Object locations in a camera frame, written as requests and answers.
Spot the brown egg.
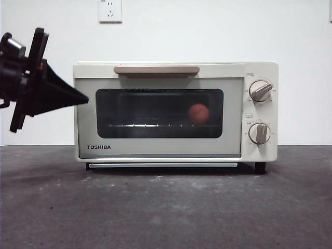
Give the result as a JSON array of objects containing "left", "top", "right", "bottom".
[{"left": 187, "top": 103, "right": 210, "bottom": 124}]

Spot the glass oven door beige handle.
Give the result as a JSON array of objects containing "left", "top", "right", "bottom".
[{"left": 74, "top": 66, "right": 244, "bottom": 159}]

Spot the beige oven knob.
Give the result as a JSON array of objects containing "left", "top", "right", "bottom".
[
  {"left": 248, "top": 122, "right": 271, "bottom": 145},
  {"left": 248, "top": 79, "right": 273, "bottom": 102}
]

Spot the metal wire oven rack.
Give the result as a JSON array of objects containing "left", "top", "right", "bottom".
[{"left": 108, "top": 123, "right": 216, "bottom": 128}]

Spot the white wall socket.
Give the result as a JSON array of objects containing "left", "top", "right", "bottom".
[{"left": 99, "top": 0, "right": 122, "bottom": 24}]

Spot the silver crumb tray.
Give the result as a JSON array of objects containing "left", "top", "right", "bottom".
[{"left": 88, "top": 162, "right": 238, "bottom": 169}]

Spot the cream Toshiba toaster oven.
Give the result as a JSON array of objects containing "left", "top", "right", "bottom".
[{"left": 73, "top": 61, "right": 280, "bottom": 174}]

